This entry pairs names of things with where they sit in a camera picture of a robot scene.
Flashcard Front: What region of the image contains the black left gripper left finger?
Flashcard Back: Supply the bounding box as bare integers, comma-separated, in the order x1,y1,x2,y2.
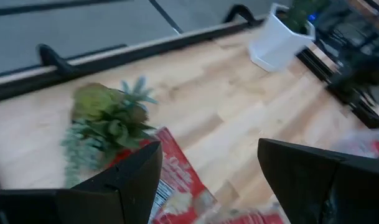
56,141,164,224

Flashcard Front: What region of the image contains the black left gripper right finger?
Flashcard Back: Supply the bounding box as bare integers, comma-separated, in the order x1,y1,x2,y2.
256,138,379,224

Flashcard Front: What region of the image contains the red popcorn bag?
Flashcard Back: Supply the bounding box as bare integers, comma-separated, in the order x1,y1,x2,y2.
108,126,218,224
330,128,379,159

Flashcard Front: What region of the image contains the clear wrapped popcorn bag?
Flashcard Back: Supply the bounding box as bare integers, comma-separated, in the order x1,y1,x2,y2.
204,207,286,224

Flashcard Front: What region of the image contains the succulent plant in black pot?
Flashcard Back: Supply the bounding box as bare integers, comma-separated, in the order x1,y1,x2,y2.
60,76,159,189

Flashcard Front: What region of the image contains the green plant in white pot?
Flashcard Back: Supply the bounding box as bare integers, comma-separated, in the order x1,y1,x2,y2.
247,0,332,73

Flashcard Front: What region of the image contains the black table edge rail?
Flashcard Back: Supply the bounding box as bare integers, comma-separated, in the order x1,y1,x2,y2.
0,17,271,104
296,46,379,131

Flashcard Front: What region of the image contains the black rail handle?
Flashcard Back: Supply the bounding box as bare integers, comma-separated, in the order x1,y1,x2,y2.
222,3,257,26
35,43,74,77

